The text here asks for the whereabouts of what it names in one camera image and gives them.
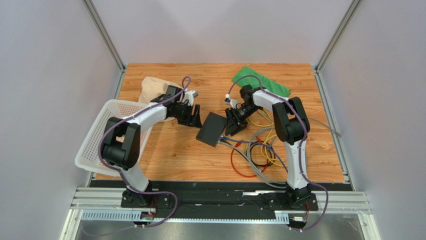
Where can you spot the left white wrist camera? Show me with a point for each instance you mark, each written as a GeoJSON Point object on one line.
{"type": "Point", "coordinates": [189, 97]}

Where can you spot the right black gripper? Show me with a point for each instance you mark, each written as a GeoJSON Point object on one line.
{"type": "Point", "coordinates": [234, 116]}

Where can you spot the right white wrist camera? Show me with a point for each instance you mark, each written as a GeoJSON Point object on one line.
{"type": "Point", "coordinates": [230, 101]}

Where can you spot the green cloth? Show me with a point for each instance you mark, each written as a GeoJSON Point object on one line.
{"type": "Point", "coordinates": [267, 83]}

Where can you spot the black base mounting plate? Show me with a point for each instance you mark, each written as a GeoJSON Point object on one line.
{"type": "Point", "coordinates": [219, 200]}

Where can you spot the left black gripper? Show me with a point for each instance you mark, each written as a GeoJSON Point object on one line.
{"type": "Point", "coordinates": [195, 121]}

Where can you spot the beige cloth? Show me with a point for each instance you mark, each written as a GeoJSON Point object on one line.
{"type": "Point", "coordinates": [152, 88]}

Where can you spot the black network switch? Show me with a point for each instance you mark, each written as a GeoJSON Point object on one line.
{"type": "Point", "coordinates": [212, 129]}

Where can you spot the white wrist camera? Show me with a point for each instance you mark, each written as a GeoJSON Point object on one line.
{"type": "Point", "coordinates": [189, 97]}
{"type": "Point", "coordinates": [230, 101]}

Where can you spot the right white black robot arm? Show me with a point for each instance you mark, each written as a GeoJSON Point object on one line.
{"type": "Point", "coordinates": [291, 127]}

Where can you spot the aluminium frame rail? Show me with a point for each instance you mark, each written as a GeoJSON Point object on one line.
{"type": "Point", "coordinates": [103, 204]}

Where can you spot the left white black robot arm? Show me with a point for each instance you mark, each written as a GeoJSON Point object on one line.
{"type": "Point", "coordinates": [120, 146]}

